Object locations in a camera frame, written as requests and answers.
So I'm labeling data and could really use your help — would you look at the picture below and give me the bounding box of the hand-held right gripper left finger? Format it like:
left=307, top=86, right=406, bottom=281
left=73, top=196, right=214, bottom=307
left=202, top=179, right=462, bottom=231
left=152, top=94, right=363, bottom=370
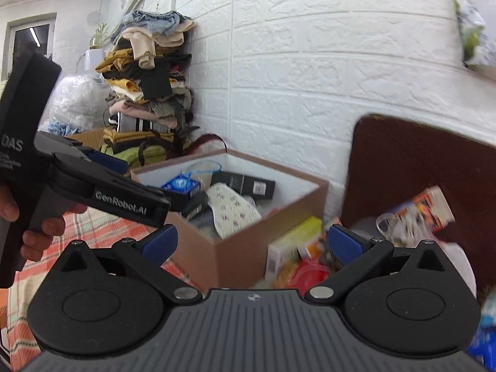
left=58, top=224, right=203, bottom=305

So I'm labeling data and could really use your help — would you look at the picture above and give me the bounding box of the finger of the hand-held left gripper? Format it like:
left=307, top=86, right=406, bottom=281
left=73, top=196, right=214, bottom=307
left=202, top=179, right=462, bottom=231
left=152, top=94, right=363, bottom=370
left=82, top=148, right=131, bottom=177
left=52, top=153, right=172, bottom=228

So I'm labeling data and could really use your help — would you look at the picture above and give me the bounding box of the white plastic bag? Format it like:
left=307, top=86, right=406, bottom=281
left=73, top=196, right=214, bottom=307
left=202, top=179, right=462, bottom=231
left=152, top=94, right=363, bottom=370
left=440, top=240, right=478, bottom=300

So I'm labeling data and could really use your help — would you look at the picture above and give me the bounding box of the potted plant in white pot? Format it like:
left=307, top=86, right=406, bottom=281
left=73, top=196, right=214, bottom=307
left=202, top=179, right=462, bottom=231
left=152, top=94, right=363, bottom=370
left=84, top=22, right=112, bottom=71

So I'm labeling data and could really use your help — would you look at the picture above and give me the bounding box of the white floral cloth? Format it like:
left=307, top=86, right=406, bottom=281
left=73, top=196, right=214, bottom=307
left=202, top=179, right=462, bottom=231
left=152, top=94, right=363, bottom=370
left=207, top=182, right=263, bottom=240

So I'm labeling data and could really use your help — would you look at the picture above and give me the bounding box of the window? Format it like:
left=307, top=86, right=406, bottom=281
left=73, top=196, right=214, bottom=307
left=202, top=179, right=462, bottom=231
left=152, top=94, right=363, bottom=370
left=5, top=15, right=57, bottom=81

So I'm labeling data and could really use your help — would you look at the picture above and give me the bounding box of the red round lid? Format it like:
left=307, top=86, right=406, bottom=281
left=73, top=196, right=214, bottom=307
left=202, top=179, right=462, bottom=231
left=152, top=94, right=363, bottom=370
left=291, top=259, right=339, bottom=292

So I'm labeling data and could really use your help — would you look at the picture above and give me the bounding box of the plain cardboard carton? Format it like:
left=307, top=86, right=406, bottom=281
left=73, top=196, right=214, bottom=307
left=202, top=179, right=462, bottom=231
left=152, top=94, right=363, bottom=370
left=67, top=127, right=117, bottom=152

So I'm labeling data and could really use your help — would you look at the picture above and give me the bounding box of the pile of folded clothes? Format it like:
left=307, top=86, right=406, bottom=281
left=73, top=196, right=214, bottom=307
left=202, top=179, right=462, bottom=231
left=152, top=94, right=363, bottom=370
left=95, top=9, right=197, bottom=156

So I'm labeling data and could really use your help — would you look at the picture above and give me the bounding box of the floral plastic sheet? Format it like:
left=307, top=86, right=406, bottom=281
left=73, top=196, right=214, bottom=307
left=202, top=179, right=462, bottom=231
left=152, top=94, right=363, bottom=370
left=445, top=0, right=496, bottom=73

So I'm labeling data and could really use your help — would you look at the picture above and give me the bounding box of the blue cord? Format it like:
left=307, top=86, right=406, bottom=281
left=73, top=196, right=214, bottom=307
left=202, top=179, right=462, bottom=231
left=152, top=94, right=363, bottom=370
left=181, top=160, right=222, bottom=187

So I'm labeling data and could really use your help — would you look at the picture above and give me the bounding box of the brown cardboard box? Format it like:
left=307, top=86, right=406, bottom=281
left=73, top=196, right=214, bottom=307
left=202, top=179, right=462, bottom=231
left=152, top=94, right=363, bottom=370
left=131, top=148, right=330, bottom=294

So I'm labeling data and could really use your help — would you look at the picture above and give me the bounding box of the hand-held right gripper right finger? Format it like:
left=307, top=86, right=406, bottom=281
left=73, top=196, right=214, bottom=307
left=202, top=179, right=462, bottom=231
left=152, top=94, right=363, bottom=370
left=305, top=224, right=449, bottom=303

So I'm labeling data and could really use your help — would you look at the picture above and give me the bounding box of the small black case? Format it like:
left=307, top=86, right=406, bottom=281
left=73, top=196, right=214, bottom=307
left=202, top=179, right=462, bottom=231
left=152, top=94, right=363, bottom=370
left=181, top=191, right=210, bottom=220

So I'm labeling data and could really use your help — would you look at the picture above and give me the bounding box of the dark brown board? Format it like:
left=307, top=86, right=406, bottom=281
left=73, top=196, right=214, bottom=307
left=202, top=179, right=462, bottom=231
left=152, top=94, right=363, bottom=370
left=340, top=113, right=496, bottom=293

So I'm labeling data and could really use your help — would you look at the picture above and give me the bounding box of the clear plastic bag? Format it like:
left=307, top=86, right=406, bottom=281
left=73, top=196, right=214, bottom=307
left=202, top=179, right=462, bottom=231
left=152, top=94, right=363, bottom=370
left=39, top=73, right=112, bottom=133

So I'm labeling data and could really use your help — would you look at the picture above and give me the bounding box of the blue packet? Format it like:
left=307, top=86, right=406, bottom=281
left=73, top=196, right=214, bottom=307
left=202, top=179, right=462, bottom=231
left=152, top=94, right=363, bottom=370
left=466, top=290, right=496, bottom=370

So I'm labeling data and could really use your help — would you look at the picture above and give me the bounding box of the yellow-green box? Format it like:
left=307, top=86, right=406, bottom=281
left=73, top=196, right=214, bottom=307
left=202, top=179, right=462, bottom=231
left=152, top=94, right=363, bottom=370
left=267, top=216, right=325, bottom=280

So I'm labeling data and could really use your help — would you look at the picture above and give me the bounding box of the black rectangular box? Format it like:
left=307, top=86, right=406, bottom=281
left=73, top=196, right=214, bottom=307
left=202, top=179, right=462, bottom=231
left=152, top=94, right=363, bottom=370
left=210, top=171, right=277, bottom=201

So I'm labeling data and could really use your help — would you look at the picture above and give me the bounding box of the person's left hand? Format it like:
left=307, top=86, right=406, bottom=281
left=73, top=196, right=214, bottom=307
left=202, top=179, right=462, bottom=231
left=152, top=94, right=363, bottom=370
left=0, top=184, right=88, bottom=263

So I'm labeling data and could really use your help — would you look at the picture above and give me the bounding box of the blue patterned small box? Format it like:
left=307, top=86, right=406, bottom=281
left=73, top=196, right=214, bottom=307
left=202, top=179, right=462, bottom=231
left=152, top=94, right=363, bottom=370
left=160, top=175, right=201, bottom=203

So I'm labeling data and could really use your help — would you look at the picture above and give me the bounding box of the green cloth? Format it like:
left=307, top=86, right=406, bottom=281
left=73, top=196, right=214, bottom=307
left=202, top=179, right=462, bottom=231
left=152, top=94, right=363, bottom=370
left=101, top=144, right=168, bottom=170

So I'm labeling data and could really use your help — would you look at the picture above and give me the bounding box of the white orange printed packet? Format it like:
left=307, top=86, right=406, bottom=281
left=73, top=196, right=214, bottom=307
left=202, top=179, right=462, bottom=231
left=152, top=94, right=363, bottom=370
left=382, top=185, right=456, bottom=247

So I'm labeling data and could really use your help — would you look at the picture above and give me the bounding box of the orange plaid blanket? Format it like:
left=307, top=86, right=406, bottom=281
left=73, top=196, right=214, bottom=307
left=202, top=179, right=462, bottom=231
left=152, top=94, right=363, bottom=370
left=0, top=201, right=203, bottom=371

